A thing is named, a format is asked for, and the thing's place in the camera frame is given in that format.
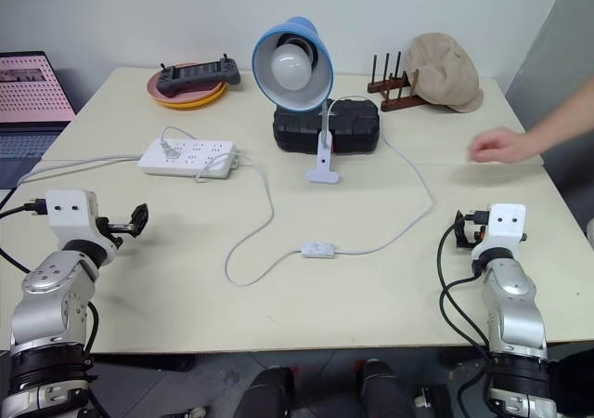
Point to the grey partition panel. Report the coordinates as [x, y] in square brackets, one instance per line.
[557, 65]

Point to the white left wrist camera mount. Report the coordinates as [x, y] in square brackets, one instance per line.
[69, 213]

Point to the beige cloth cap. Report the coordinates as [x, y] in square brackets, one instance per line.
[445, 69]

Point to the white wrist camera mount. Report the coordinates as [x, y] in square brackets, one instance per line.
[503, 225]
[69, 213]

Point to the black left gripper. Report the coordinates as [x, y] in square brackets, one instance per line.
[112, 228]

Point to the white plug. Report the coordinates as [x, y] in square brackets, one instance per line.
[168, 151]

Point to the black table frame bar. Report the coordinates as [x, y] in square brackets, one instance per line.
[139, 361]

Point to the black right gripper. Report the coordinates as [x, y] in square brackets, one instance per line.
[475, 232]

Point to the brown wooden peg rack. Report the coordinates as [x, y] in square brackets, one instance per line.
[394, 88]

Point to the pink plate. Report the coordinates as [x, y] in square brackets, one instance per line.
[160, 94]

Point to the yellow plate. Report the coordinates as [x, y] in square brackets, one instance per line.
[195, 106]

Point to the dark rounded shape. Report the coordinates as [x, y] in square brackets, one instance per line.
[385, 390]
[264, 392]

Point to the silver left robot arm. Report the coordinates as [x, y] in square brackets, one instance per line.
[48, 292]

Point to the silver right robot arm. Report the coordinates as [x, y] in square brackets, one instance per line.
[515, 306]

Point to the white light bulb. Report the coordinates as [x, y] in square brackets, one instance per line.
[290, 67]

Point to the grey handheld game console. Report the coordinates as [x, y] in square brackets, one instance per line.
[199, 74]

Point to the white power strip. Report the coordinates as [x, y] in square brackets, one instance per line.
[195, 155]

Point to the person's bare hand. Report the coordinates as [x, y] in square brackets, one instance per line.
[499, 146]

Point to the person's bare forearm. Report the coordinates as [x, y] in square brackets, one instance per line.
[561, 121]

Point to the white inline cable adapter box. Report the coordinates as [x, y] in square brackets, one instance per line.
[318, 250]

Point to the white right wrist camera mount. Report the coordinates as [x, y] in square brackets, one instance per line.
[503, 225]

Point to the laptop with pink screen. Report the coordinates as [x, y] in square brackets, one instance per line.
[28, 93]

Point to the black plastic case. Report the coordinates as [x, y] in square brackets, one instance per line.
[357, 125]

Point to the blue desk lamp white clip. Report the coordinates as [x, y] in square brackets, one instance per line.
[320, 60]

